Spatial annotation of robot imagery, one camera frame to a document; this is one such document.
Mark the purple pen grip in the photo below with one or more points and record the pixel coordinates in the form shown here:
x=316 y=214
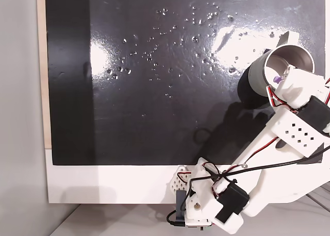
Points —
x=277 y=79

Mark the pale green steel cup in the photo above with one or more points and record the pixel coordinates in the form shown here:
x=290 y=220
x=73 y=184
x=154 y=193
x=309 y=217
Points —
x=255 y=76

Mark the black table mat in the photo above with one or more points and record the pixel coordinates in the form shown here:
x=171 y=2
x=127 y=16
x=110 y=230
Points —
x=154 y=117

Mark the black oval camera box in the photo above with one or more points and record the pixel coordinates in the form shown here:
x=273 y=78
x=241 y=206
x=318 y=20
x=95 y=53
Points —
x=315 y=112

